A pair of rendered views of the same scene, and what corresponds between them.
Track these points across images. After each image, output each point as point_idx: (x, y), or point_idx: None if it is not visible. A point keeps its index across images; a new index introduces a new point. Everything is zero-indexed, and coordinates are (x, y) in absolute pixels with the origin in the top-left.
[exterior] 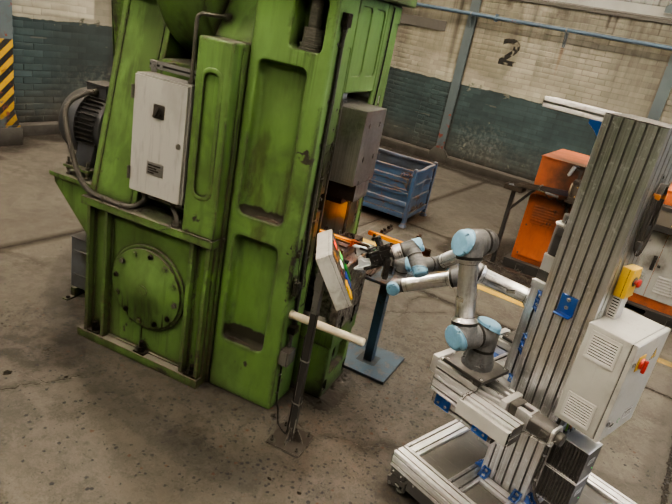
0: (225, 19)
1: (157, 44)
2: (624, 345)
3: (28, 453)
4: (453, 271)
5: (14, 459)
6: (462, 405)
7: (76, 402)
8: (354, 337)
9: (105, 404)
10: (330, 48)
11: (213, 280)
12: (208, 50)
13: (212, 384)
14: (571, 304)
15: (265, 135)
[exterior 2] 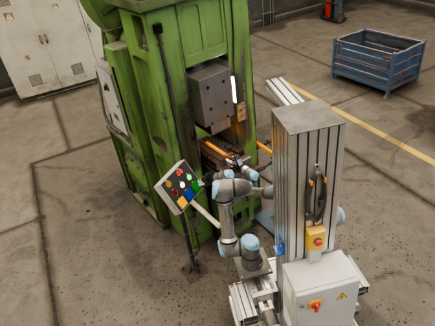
0: (120, 29)
1: (112, 41)
2: (292, 290)
3: (74, 257)
4: (265, 189)
5: (68, 259)
6: (230, 290)
7: (106, 231)
8: (213, 222)
9: (117, 234)
10: (151, 50)
11: (154, 176)
12: (108, 54)
13: (173, 228)
14: (281, 245)
15: (151, 98)
